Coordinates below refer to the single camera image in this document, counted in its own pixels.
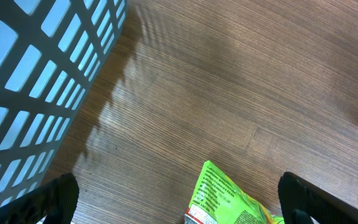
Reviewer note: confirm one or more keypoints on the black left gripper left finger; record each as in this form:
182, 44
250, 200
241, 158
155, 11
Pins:
54, 202

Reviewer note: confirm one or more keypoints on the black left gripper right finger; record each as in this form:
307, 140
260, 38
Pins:
303, 202

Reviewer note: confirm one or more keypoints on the green snack bag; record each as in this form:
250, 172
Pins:
217, 199

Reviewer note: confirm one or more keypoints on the grey plastic mesh basket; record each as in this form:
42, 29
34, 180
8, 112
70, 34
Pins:
50, 53

